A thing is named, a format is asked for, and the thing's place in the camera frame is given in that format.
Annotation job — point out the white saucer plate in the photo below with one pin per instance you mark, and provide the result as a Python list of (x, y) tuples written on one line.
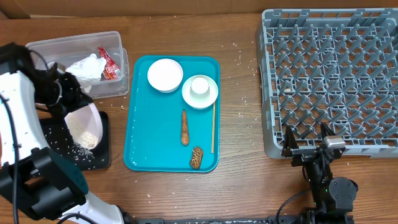
[(200, 102)]

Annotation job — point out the teal plastic tray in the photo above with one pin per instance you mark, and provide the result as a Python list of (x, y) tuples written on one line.
[(154, 124)]

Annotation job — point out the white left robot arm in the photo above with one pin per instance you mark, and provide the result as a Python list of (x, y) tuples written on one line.
[(35, 178)]

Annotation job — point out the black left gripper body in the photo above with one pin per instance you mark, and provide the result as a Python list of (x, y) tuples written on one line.
[(59, 96)]

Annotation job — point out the grey dishwasher rack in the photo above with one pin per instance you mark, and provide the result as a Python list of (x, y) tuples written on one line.
[(332, 66)]

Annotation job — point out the black tray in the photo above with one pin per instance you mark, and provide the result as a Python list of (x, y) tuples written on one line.
[(60, 141)]

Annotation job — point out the large white plate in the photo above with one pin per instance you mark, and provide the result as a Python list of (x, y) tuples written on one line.
[(84, 119)]

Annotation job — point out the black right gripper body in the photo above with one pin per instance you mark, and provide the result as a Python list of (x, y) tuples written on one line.
[(303, 156)]

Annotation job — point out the white napkin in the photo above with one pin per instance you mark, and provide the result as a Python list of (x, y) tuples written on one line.
[(88, 71)]

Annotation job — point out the white upturned cup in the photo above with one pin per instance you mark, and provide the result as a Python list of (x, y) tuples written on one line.
[(199, 86)]

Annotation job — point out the pile of rice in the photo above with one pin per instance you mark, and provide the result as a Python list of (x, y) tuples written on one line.
[(86, 140)]

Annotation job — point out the clear plastic bin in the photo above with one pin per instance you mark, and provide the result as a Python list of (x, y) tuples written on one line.
[(68, 50)]

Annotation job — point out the wooden chopstick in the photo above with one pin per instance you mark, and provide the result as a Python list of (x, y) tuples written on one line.
[(213, 129)]

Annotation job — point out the pink small bowl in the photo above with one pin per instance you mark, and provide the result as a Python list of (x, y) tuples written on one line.
[(165, 75)]

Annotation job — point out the brown shiitake mushroom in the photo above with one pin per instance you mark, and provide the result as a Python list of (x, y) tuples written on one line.
[(197, 157)]

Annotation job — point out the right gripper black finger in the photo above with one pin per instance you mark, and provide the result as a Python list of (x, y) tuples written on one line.
[(289, 139), (325, 130)]

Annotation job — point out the red snack wrapper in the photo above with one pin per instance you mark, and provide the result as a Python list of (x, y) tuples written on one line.
[(112, 70)]

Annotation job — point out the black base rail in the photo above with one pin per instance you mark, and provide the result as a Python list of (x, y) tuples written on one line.
[(268, 220)]

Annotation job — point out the brown carrot piece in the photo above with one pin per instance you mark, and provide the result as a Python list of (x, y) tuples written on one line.
[(184, 132)]

